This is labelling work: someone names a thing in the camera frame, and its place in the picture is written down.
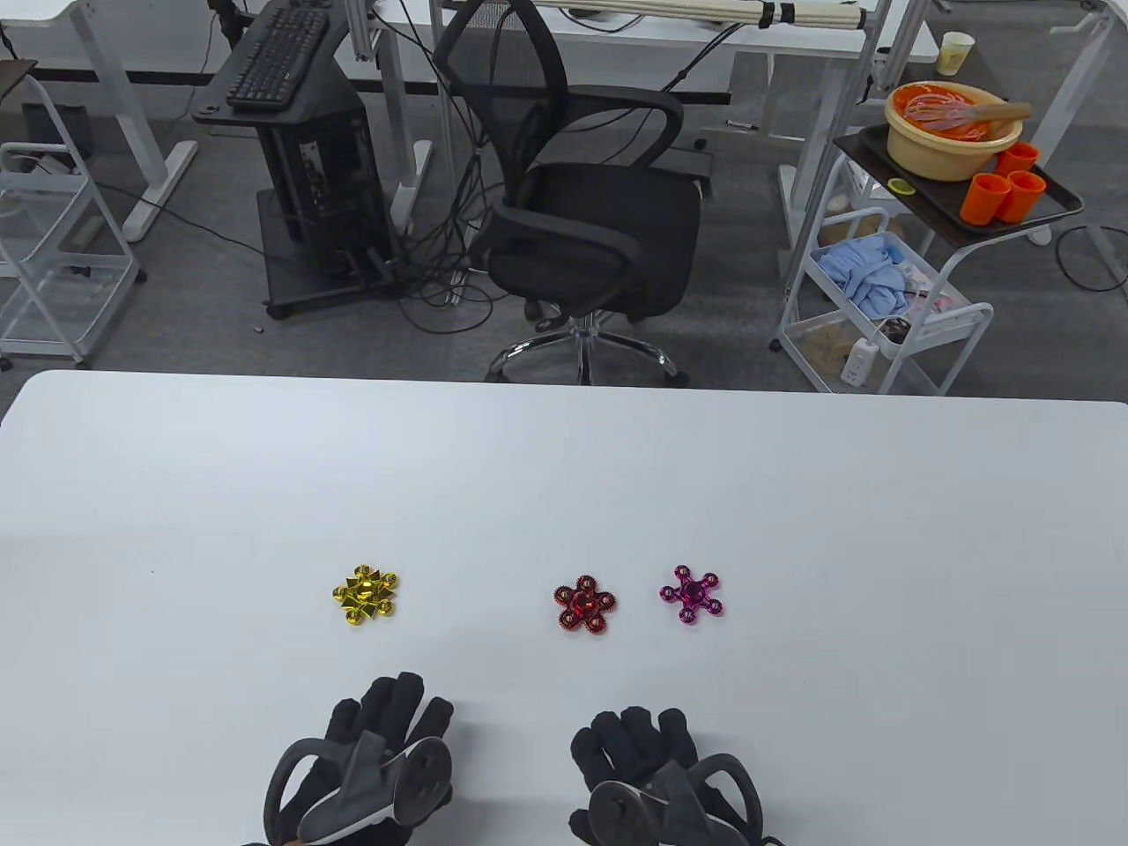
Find person's right hand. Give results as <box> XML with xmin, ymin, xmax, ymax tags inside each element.
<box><xmin>568</xmin><ymin>706</ymin><xmax>764</xmax><ymax>846</ymax></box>

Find person's left hand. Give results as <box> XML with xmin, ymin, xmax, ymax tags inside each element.
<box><xmin>263</xmin><ymin>672</ymin><xmax>456</xmax><ymax>846</ymax></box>

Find grey controller on left glove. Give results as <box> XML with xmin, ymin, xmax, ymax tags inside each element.
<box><xmin>263</xmin><ymin>731</ymin><xmax>456</xmax><ymax>846</ymax></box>

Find grey controller on glove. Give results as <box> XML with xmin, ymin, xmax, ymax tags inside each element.
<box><xmin>263</xmin><ymin>731</ymin><xmax>456</xmax><ymax>846</ymax></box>
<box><xmin>587</xmin><ymin>753</ymin><xmax>764</xmax><ymax>846</ymax></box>

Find grey controller on right glove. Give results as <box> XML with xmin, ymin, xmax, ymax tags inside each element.
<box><xmin>587</xmin><ymin>753</ymin><xmax>764</xmax><ymax>846</ymax></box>

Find gold fidget spinner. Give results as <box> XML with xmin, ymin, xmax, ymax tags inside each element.
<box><xmin>332</xmin><ymin>564</ymin><xmax>399</xmax><ymax>627</ymax></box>

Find red fidget spinner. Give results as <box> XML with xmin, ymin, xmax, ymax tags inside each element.
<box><xmin>553</xmin><ymin>575</ymin><xmax>618</xmax><ymax>634</ymax></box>

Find magenta fidget spinner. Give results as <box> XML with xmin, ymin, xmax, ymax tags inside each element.
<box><xmin>658</xmin><ymin>565</ymin><xmax>725</xmax><ymax>623</ymax></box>

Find white power strip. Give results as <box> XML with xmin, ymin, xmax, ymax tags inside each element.
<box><xmin>840</xmin><ymin>338</ymin><xmax>883</xmax><ymax>390</ymax></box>

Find white utility cart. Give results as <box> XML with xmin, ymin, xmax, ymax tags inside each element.
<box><xmin>769</xmin><ymin>132</ymin><xmax>1087</xmax><ymax>398</ymax></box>

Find blue cloth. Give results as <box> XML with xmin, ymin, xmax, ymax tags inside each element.
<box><xmin>813</xmin><ymin>235</ymin><xmax>910</xmax><ymax>320</ymax></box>

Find black mesh office chair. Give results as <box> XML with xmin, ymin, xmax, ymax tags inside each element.
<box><xmin>432</xmin><ymin>0</ymin><xmax>707</xmax><ymax>387</ymax></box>

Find black computer tower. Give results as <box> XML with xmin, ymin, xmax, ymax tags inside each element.
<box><xmin>263</xmin><ymin>84</ymin><xmax>394</xmax><ymax>276</ymax></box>

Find black tray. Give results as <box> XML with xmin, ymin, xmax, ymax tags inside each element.
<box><xmin>833</xmin><ymin>123</ymin><xmax>1086</xmax><ymax>250</ymax></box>

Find black rolling computer stand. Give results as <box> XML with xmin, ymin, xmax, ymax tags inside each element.
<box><xmin>191</xmin><ymin>0</ymin><xmax>461</xmax><ymax>321</ymax></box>

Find beige mixing bowl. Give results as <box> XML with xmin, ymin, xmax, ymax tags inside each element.
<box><xmin>884</xmin><ymin>81</ymin><xmax>1026</xmax><ymax>183</ymax></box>

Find black keyboard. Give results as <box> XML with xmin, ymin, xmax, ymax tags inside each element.
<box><xmin>226</xmin><ymin>4</ymin><xmax>332</xmax><ymax>112</ymax></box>

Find white desk with angled legs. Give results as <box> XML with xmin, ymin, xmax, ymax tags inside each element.
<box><xmin>0</xmin><ymin>0</ymin><xmax>200</xmax><ymax>244</ymax></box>

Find long white desk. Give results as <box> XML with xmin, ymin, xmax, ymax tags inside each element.
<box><xmin>333</xmin><ymin>0</ymin><xmax>939</xmax><ymax>239</ymax></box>

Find white wire shelf cart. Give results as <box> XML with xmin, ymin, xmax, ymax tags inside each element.
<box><xmin>0</xmin><ymin>75</ymin><xmax>148</xmax><ymax>370</ymax></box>

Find black looped cable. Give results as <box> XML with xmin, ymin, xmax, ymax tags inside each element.
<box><xmin>1055</xmin><ymin>224</ymin><xmax>1128</xmax><ymax>293</ymax></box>

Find wire whisk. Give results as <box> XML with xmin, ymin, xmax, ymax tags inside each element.
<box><xmin>899</xmin><ymin>94</ymin><xmax>972</xmax><ymax>135</ymax></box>

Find white desk leg frame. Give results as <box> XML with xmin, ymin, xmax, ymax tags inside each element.
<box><xmin>1022</xmin><ymin>0</ymin><xmax>1128</xmax><ymax>258</ymax></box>

